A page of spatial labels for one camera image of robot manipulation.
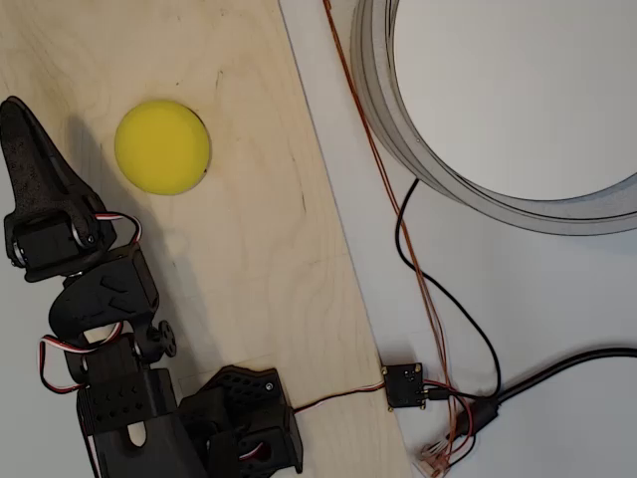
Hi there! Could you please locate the yellow round sponge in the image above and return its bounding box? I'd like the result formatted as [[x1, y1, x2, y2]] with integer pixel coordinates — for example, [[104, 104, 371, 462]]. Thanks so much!
[[113, 99, 212, 196]]

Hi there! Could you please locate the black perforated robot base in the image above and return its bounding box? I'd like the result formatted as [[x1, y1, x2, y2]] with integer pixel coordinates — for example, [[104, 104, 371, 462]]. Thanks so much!
[[178, 364, 305, 475]]

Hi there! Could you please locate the light plywood board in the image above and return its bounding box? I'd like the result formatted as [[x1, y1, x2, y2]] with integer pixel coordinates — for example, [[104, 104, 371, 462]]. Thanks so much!
[[0, 0, 414, 478]]

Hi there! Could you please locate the large grey round container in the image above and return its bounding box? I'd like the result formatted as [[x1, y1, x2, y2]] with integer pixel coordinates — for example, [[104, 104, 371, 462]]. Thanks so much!
[[349, 0, 637, 236]]

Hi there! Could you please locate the small black controller board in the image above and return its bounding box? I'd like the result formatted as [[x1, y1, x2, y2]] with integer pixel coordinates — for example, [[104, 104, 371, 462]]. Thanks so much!
[[380, 361, 429, 412]]

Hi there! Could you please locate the gripper servo cable loop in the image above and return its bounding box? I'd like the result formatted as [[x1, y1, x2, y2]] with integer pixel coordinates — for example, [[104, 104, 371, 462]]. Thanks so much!
[[94, 212, 143, 250]]

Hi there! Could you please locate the wrist servo cable loop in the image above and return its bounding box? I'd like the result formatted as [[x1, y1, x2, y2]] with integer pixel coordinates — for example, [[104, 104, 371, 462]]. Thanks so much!
[[38, 321, 123, 394]]

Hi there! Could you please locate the servo cable along arm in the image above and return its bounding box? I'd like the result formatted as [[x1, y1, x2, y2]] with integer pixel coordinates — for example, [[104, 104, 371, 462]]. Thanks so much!
[[79, 427, 102, 478]]

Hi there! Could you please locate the thin orange wire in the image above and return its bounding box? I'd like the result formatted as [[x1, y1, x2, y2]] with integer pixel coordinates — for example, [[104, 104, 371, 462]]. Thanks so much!
[[321, 0, 457, 449], [325, 0, 462, 452]]

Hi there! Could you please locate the red white black base cable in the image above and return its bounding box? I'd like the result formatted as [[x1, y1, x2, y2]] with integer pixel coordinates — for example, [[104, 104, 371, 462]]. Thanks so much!
[[291, 380, 387, 414]]

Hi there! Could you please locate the thin black cable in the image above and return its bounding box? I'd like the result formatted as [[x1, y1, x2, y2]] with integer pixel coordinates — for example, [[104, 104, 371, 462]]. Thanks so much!
[[394, 177, 503, 402]]

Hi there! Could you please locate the clear wire connector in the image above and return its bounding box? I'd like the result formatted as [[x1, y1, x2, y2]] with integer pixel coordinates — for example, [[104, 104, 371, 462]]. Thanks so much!
[[411, 440, 453, 478]]

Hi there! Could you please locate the thick black power cable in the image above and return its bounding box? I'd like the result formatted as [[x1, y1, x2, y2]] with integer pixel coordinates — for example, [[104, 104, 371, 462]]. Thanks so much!
[[457, 347, 637, 439], [497, 351, 637, 402]]

